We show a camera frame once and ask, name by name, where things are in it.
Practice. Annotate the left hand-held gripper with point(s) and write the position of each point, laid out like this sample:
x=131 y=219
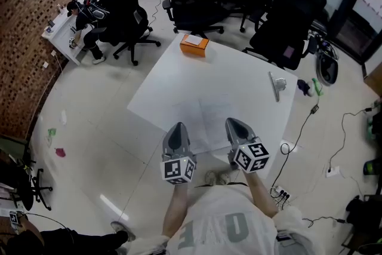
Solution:
x=178 y=170

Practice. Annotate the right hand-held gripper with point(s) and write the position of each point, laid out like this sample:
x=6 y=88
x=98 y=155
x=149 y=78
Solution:
x=250 y=156

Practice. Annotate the person's left forearm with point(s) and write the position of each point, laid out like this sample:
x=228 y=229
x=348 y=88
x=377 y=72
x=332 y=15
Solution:
x=176 y=209

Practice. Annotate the person's right forearm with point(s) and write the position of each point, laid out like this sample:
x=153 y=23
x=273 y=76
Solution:
x=261 y=194

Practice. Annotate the person's right shoe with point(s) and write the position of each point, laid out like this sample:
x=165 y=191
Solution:
x=224 y=178

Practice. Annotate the person's shoe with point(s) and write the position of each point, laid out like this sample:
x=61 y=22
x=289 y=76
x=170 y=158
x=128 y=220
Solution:
x=224 y=178
x=210 y=178

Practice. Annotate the person's left shoe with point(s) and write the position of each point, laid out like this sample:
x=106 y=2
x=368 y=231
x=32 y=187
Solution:
x=210 y=178

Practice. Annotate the silver metal stand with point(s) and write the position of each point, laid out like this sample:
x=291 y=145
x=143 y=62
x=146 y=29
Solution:
x=279 y=83

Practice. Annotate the white power strip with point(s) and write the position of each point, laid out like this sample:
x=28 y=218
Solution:
x=280 y=194

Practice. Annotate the purple cloth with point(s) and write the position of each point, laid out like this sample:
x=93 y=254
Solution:
x=303 y=86

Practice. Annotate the person's white shirt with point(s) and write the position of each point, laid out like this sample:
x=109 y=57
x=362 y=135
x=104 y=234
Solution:
x=221 y=218

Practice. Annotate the green plastic item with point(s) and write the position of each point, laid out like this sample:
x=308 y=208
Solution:
x=317 y=86

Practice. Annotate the orange box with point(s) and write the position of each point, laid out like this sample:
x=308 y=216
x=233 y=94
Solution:
x=194 y=46

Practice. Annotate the black headset device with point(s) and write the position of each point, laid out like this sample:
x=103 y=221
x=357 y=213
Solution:
x=327 y=68

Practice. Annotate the white paper scrap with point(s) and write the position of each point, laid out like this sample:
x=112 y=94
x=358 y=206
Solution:
x=63 y=118

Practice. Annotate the pink scrap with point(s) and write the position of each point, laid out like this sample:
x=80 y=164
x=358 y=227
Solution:
x=60 y=152

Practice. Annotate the green scrap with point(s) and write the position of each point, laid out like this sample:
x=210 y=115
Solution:
x=52 y=132

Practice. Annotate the green bottle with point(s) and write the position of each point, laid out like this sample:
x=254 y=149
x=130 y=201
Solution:
x=373 y=167

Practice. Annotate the brown cardboard box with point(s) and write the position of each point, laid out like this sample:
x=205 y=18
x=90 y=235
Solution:
x=374 y=80

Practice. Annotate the black chair base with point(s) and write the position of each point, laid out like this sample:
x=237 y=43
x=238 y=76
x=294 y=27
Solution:
x=38 y=188

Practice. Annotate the black bag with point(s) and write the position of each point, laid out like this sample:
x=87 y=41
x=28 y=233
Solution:
x=364 y=213

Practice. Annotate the white desk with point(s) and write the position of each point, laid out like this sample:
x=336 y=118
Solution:
x=64 y=30

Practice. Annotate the white wall plug block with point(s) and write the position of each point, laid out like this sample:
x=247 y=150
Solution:
x=332 y=171

